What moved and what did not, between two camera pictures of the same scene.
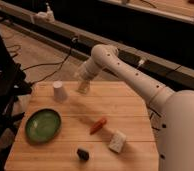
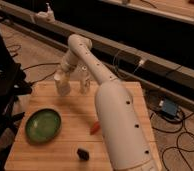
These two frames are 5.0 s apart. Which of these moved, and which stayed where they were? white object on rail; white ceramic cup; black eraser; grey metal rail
Moved: white ceramic cup
Stayed: black eraser; white object on rail; grey metal rail
